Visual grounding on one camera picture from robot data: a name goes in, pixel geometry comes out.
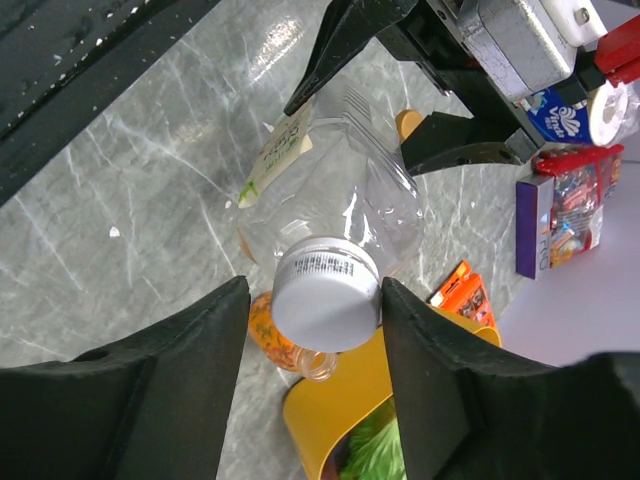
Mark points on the small orange juice bottle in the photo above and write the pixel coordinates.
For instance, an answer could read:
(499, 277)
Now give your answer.
(315, 366)

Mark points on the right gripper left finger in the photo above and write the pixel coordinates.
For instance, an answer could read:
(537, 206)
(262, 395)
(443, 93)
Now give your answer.
(153, 405)

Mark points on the large clear plastic bottle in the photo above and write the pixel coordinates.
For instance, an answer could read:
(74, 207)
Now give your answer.
(332, 169)

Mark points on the white bottle cap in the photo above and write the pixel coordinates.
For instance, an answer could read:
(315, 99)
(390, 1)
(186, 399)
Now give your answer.
(326, 295)

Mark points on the brown bottle cap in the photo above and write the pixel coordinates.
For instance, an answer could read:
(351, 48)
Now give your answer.
(407, 122)

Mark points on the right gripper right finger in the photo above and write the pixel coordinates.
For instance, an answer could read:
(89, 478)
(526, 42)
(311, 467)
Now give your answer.
(470, 410)

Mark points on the purple silver box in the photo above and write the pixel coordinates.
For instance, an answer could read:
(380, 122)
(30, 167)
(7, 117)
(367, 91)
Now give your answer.
(534, 202)

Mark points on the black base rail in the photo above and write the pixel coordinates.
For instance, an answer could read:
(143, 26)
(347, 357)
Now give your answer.
(64, 62)

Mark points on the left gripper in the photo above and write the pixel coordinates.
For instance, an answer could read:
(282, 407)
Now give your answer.
(424, 33)

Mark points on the yellow plastic basket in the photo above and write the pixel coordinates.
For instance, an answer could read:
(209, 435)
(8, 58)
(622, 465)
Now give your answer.
(319, 414)

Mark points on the orange packet box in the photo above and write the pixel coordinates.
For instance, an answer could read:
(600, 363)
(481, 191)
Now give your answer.
(463, 292)

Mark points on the red snack bag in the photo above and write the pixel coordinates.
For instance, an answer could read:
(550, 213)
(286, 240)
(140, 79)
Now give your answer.
(584, 177)

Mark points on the toilet paper roll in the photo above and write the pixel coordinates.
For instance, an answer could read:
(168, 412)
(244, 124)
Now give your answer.
(604, 117)

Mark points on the green toy lettuce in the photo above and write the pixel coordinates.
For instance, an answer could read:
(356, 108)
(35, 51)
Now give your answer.
(370, 450)

